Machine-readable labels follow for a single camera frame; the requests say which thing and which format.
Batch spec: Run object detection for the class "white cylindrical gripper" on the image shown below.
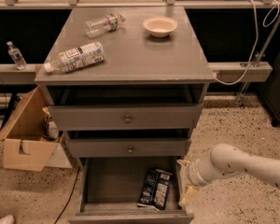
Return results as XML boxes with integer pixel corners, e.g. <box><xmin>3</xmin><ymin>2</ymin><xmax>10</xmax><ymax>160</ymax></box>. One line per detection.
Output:
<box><xmin>177</xmin><ymin>157</ymin><xmax>217</xmax><ymax>206</ymax></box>

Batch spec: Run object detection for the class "blue chip bag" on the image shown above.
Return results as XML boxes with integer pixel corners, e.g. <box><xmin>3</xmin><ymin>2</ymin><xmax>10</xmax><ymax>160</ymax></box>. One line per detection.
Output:
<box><xmin>137</xmin><ymin>168</ymin><xmax>173</xmax><ymax>210</ymax></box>

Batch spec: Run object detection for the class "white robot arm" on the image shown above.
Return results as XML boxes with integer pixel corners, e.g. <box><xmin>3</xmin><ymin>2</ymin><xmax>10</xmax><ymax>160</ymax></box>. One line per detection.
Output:
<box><xmin>177</xmin><ymin>144</ymin><xmax>280</xmax><ymax>207</ymax></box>

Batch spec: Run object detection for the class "grey middle drawer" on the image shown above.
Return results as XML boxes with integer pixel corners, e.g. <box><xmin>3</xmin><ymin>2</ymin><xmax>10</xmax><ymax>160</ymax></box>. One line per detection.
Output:
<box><xmin>65</xmin><ymin>134</ymin><xmax>190</xmax><ymax>158</ymax></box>

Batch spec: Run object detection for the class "grey top drawer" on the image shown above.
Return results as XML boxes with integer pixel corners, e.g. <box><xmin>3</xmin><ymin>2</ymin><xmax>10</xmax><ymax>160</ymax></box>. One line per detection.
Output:
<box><xmin>49</xmin><ymin>105</ymin><xmax>202</xmax><ymax>131</ymax></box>

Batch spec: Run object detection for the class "grey open bottom drawer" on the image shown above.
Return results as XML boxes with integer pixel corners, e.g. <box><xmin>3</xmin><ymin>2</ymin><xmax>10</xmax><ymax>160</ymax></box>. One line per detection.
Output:
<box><xmin>68</xmin><ymin>157</ymin><xmax>193</xmax><ymax>224</ymax></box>

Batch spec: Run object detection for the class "grey wooden drawer cabinet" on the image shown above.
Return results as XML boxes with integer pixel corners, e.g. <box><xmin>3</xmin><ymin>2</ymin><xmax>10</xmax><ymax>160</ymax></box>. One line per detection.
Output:
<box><xmin>34</xmin><ymin>6</ymin><xmax>217</xmax><ymax>179</ymax></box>

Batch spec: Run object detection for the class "dark cabinet at right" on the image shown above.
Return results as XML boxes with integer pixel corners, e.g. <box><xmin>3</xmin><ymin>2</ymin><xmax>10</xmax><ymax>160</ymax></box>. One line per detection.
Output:
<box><xmin>259</xmin><ymin>51</ymin><xmax>280</xmax><ymax>127</ymax></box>

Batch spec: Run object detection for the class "metal diagonal pole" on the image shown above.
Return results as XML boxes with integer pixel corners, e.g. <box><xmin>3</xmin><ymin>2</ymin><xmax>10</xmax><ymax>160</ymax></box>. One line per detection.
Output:
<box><xmin>235</xmin><ymin>0</ymin><xmax>280</xmax><ymax>108</ymax></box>

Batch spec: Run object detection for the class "white paper bowl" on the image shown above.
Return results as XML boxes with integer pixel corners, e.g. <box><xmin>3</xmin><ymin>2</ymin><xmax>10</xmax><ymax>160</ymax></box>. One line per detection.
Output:
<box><xmin>143</xmin><ymin>16</ymin><xmax>177</xmax><ymax>38</ymax></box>

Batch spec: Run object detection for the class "white labelled plastic bottle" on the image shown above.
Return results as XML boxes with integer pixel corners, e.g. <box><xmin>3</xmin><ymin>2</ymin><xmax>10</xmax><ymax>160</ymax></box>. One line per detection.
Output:
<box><xmin>44</xmin><ymin>42</ymin><xmax>105</xmax><ymax>74</ymax></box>

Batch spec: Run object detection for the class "open cardboard box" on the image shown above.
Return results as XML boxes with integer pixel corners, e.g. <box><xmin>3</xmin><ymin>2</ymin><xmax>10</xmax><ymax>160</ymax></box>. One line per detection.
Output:
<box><xmin>0</xmin><ymin>88</ymin><xmax>72</xmax><ymax>172</ymax></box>

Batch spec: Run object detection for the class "clear crushed water bottle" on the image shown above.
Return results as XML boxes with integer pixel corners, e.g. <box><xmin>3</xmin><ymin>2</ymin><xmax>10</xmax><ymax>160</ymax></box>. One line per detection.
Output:
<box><xmin>84</xmin><ymin>14</ymin><xmax>125</xmax><ymax>38</ymax></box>

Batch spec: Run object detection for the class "red white object on floor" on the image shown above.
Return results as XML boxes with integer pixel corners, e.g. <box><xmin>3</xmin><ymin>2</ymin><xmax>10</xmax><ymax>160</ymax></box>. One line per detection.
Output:
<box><xmin>0</xmin><ymin>215</ymin><xmax>15</xmax><ymax>224</ymax></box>

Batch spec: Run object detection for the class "small upright water bottle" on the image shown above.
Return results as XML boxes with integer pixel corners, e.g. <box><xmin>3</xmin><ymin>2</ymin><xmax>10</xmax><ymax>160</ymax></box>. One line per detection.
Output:
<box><xmin>7</xmin><ymin>41</ymin><xmax>27</xmax><ymax>70</ymax></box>

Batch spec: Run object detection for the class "black floor cable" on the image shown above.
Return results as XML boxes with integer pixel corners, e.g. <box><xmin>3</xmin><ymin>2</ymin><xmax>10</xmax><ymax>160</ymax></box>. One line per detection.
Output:
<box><xmin>53</xmin><ymin>166</ymin><xmax>81</xmax><ymax>224</ymax></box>

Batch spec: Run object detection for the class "white cable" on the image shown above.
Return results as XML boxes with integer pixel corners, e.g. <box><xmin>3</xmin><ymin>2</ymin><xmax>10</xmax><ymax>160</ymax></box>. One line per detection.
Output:
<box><xmin>213</xmin><ymin>0</ymin><xmax>280</xmax><ymax>86</ymax></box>

